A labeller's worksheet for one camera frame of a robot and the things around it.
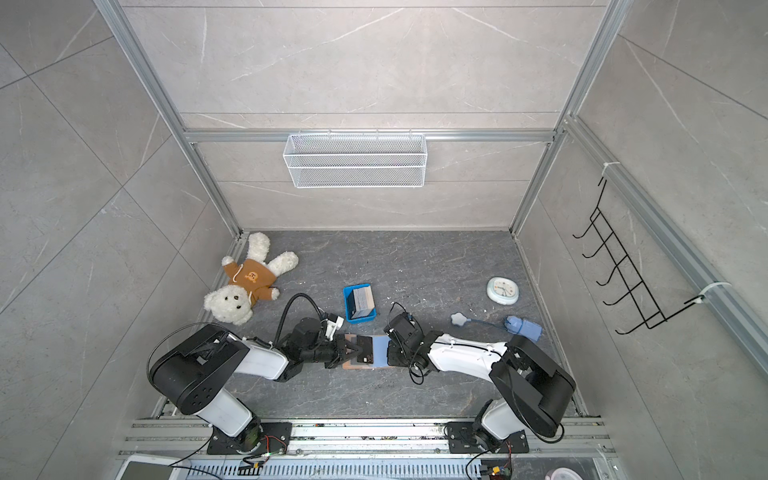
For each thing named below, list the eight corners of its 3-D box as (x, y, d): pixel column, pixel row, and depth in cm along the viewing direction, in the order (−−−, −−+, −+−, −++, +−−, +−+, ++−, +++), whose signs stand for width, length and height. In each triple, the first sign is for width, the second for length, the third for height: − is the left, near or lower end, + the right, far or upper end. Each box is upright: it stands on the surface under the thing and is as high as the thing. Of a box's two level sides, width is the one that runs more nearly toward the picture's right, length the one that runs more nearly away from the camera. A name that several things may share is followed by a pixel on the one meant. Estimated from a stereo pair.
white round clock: (489, 305, 101) (492, 300, 98) (483, 282, 107) (486, 276, 104) (519, 305, 101) (522, 300, 98) (511, 282, 107) (514, 276, 104)
